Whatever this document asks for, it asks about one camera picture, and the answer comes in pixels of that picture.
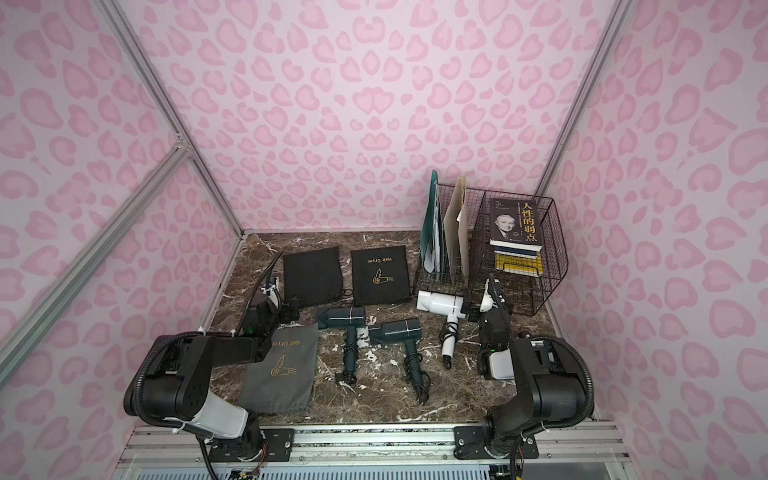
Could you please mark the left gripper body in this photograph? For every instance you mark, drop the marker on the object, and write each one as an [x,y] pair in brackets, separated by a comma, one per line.
[267,294]

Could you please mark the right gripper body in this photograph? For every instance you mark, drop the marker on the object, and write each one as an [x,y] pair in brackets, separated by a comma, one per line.
[497,302]

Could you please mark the dark green hair dryer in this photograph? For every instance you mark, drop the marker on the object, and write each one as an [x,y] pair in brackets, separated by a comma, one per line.
[350,320]
[409,333]

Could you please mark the grey hair dryer pouch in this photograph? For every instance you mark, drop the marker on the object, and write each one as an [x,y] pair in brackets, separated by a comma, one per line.
[283,381]

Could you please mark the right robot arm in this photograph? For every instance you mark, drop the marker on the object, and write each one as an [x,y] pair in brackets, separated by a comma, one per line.
[554,388]

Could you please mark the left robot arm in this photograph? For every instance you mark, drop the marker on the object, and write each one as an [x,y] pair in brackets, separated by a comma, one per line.
[172,386]

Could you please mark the white hair dryer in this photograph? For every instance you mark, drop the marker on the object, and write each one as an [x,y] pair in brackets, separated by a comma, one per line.
[454,309]

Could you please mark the plain black pouch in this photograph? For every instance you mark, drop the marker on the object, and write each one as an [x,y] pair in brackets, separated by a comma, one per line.
[313,277]

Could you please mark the yellow striped book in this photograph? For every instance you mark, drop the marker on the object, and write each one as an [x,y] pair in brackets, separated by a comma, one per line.
[528,264]

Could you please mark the book with portrait cover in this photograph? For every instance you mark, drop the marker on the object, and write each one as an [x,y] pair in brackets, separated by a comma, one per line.
[515,224]

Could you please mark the black pouch gold print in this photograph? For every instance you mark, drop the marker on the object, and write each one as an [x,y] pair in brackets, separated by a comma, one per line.
[380,276]

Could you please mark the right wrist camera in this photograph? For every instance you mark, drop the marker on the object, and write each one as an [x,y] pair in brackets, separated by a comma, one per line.
[487,303]

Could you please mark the black wire basket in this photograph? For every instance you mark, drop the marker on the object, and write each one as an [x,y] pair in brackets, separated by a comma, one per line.
[527,277]

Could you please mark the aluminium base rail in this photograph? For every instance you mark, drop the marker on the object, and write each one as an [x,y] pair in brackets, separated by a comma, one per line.
[592,450]

